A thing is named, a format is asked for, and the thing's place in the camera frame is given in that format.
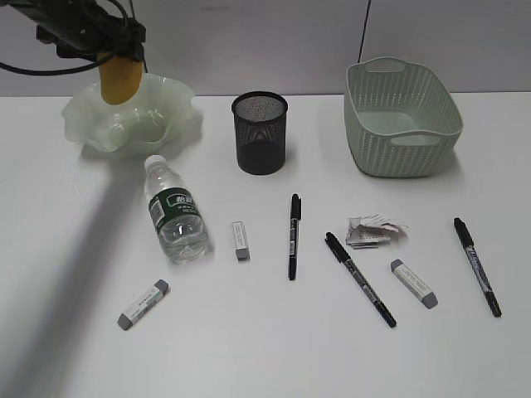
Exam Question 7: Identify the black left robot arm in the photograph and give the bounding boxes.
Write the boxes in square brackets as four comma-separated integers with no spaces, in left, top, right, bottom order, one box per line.
[1,0,146,61]

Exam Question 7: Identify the black wall cable right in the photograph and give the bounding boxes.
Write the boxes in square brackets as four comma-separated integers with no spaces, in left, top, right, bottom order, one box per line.
[357,0,372,64]

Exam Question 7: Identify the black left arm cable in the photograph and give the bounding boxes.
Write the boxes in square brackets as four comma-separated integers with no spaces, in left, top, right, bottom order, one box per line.
[0,0,134,76]

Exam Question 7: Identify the black mesh pen holder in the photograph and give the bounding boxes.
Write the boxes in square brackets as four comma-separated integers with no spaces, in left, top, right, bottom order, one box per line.
[231,91,288,176]

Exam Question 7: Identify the yellow mango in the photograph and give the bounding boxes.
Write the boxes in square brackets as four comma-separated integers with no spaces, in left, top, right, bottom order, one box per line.
[99,56,144,105]

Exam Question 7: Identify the waste paper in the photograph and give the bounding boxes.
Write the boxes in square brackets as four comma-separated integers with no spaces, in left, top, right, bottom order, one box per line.
[345,214,408,249]

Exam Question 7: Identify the white eraser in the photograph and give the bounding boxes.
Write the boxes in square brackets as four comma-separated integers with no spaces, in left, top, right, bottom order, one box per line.
[390,259,438,309]
[117,279,169,331]
[231,221,250,261]

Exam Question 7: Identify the black marker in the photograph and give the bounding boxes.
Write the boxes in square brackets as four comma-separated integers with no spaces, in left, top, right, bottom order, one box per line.
[325,232,397,328]
[453,217,502,318]
[288,193,301,281]

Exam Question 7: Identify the white eraser left front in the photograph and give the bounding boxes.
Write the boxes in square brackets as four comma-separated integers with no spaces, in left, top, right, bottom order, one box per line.
[117,279,169,331]

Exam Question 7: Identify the white eraser centre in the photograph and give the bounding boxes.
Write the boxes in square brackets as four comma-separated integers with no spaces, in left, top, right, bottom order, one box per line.
[231,221,250,261]

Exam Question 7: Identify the pale green plastic basket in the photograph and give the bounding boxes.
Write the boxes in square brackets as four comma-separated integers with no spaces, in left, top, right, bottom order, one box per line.
[343,57,464,178]

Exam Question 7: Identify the black wall cable left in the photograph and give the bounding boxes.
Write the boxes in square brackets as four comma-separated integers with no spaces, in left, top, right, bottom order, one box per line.
[129,0,152,75]

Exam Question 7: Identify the white eraser right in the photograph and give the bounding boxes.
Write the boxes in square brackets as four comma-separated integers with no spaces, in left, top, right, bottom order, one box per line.
[390,259,438,309]

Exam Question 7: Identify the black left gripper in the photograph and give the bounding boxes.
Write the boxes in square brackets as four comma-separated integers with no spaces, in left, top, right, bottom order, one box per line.
[36,14,146,61]

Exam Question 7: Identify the black wall cable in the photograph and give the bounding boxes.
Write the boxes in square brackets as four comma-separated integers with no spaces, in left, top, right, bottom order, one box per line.
[357,0,372,64]
[129,0,152,75]

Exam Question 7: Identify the clear water bottle green label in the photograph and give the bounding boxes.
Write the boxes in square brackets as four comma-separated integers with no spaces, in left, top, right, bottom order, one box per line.
[144,155,212,265]

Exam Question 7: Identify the translucent green wavy plate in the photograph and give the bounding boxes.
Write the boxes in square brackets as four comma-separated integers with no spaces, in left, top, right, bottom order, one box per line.
[61,74,197,157]

